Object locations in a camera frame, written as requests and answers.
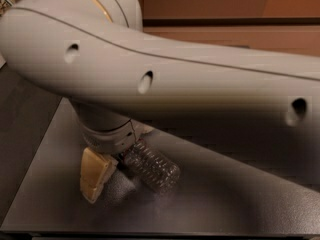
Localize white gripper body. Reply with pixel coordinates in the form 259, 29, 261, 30
71, 101, 153, 155

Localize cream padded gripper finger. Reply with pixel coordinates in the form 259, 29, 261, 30
80, 147, 118, 204

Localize clear plastic water bottle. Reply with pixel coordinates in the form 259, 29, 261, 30
122, 139, 181, 194

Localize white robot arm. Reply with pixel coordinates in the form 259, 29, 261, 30
1, 0, 320, 192

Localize dark side table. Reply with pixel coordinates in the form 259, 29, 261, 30
0, 65, 61, 225

